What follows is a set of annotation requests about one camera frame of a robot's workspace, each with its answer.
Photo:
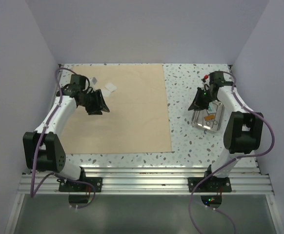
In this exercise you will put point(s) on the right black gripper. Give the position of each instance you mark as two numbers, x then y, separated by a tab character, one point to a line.
197	104

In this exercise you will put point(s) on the steel forceps with ring handles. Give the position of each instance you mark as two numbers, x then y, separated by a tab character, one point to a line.
209	124

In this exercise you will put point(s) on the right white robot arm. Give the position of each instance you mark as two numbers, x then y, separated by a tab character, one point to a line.
242	135

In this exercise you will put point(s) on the brown adhesive bandage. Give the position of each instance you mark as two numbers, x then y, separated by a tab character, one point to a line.
209	117

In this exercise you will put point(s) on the green white packet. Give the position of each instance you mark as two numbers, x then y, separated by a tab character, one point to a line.
212	108

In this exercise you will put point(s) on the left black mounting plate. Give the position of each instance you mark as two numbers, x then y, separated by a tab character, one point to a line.
89	184

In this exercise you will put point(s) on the black mounting plate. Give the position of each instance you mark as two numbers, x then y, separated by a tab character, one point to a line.
89	184
211	185

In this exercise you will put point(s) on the stainless steel tray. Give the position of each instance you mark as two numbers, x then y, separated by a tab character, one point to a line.
198	117

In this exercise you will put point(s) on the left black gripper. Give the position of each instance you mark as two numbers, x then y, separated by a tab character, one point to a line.
99	105

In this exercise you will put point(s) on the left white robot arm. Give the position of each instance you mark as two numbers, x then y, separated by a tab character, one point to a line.
42	147

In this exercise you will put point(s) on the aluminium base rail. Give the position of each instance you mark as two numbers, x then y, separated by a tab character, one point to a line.
173	181

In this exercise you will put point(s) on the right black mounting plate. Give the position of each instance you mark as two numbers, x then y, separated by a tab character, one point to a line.
211	185

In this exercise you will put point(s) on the beige cloth mat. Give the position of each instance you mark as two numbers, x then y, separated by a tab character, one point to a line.
138	119

